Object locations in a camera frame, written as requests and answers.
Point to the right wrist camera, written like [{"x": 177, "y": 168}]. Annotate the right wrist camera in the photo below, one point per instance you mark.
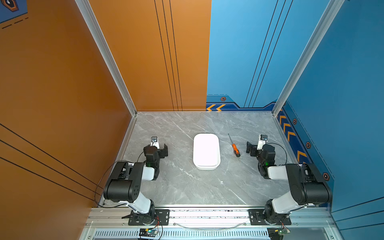
[{"x": 262, "y": 141}]

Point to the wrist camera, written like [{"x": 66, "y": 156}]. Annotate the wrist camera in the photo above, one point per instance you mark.
[
  {"x": 262, "y": 141},
  {"x": 155, "y": 142}
]

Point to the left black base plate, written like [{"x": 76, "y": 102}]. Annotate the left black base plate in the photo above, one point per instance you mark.
[{"x": 154, "y": 217}]

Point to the left green circuit board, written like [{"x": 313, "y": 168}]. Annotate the left green circuit board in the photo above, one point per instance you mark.
[{"x": 148, "y": 234}]

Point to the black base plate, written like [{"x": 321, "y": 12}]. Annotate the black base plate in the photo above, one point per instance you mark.
[
  {"x": 260, "y": 217},
  {"x": 154, "y": 217}
]

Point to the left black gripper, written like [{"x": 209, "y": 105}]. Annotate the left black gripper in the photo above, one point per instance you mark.
[{"x": 161, "y": 151}]

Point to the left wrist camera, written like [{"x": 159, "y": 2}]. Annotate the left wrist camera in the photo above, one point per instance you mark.
[{"x": 155, "y": 142}]

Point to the left side aluminium rail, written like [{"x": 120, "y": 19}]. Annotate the left side aluminium rail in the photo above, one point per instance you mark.
[{"x": 114, "y": 141}]

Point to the right aluminium corner post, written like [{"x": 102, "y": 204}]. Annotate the right aluminium corner post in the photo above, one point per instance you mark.
[{"x": 318, "y": 34}]

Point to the green circuit board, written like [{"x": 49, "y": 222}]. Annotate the green circuit board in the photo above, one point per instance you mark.
[
  {"x": 148, "y": 234},
  {"x": 278, "y": 234}
]

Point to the aluminium corner post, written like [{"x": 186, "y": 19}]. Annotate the aluminium corner post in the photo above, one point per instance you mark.
[
  {"x": 101, "y": 42},
  {"x": 318, "y": 34}
]

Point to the left aluminium corner post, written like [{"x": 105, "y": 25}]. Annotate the left aluminium corner post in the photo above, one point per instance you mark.
[{"x": 101, "y": 42}]

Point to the front aluminium frame rail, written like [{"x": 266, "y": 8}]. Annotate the front aluminium frame rail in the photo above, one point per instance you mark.
[{"x": 210, "y": 223}]

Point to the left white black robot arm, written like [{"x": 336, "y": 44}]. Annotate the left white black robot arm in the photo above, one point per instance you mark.
[{"x": 124, "y": 184}]

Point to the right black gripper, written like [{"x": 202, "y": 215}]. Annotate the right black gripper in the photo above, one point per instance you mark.
[{"x": 253, "y": 150}]

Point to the white plastic bin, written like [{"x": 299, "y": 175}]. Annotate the white plastic bin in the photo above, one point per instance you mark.
[{"x": 206, "y": 152}]

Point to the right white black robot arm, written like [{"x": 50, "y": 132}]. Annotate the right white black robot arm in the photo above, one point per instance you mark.
[{"x": 307, "y": 185}]

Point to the right green circuit board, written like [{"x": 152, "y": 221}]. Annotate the right green circuit board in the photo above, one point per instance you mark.
[{"x": 278, "y": 234}]

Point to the orange handle screwdriver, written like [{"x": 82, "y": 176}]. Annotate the orange handle screwdriver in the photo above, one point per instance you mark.
[{"x": 235, "y": 149}]

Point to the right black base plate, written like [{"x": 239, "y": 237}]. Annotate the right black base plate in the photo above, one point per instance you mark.
[{"x": 260, "y": 217}]

